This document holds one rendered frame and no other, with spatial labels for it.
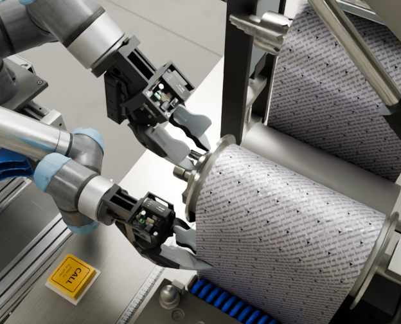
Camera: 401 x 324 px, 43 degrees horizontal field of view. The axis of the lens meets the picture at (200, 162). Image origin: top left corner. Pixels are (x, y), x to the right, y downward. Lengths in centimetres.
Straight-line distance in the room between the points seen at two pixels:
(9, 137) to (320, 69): 60
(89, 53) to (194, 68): 202
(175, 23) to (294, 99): 218
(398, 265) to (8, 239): 155
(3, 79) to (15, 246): 71
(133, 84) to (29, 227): 135
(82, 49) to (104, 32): 4
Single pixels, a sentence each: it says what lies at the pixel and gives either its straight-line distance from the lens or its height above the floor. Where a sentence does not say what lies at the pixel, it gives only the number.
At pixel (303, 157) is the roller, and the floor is 123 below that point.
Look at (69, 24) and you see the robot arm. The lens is 69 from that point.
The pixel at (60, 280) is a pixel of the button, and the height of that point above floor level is 92.
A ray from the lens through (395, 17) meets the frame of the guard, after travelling 21.
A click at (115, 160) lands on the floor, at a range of 234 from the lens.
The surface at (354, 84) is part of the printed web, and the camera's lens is 76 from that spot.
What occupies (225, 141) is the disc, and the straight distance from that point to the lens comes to 74.
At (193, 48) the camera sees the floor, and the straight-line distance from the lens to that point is 281.
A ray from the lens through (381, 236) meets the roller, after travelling 69.
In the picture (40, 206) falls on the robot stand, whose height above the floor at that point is 21.
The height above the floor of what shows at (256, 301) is 105.
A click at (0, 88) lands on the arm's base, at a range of 151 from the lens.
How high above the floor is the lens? 189
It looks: 55 degrees down
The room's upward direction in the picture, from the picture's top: straight up
